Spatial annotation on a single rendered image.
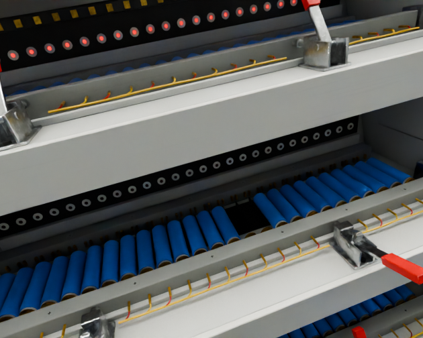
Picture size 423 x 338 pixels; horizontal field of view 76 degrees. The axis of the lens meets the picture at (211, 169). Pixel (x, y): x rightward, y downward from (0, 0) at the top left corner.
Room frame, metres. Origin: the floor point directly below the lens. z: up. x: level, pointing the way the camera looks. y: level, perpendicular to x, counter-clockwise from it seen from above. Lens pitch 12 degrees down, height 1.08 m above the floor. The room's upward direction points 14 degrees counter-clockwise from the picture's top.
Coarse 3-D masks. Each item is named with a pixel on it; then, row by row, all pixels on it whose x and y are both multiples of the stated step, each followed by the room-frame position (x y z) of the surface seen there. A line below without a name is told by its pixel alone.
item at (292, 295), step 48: (336, 144) 0.42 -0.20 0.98; (384, 144) 0.42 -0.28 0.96; (192, 192) 0.38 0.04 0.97; (0, 240) 0.33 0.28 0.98; (384, 240) 0.27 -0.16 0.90; (240, 288) 0.24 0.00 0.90; (288, 288) 0.23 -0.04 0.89; (336, 288) 0.23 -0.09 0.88; (384, 288) 0.25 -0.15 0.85; (144, 336) 0.22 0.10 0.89; (192, 336) 0.21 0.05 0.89; (240, 336) 0.21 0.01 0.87
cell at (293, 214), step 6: (270, 192) 0.36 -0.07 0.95; (276, 192) 0.35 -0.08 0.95; (270, 198) 0.35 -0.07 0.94; (276, 198) 0.34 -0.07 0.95; (282, 198) 0.34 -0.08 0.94; (276, 204) 0.33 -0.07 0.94; (282, 204) 0.33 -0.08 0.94; (288, 204) 0.32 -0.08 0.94; (282, 210) 0.32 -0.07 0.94; (288, 210) 0.31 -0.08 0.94; (294, 210) 0.31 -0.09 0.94; (288, 216) 0.31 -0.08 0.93; (294, 216) 0.30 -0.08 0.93; (300, 216) 0.30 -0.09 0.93; (288, 222) 0.30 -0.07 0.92
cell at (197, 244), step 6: (192, 216) 0.34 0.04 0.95; (186, 222) 0.33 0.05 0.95; (192, 222) 0.33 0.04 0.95; (186, 228) 0.32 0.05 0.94; (192, 228) 0.31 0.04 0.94; (198, 228) 0.32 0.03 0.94; (186, 234) 0.32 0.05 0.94; (192, 234) 0.30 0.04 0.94; (198, 234) 0.30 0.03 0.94; (192, 240) 0.30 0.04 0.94; (198, 240) 0.29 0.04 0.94; (192, 246) 0.29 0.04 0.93; (198, 246) 0.28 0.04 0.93; (204, 246) 0.28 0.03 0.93; (192, 252) 0.28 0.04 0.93
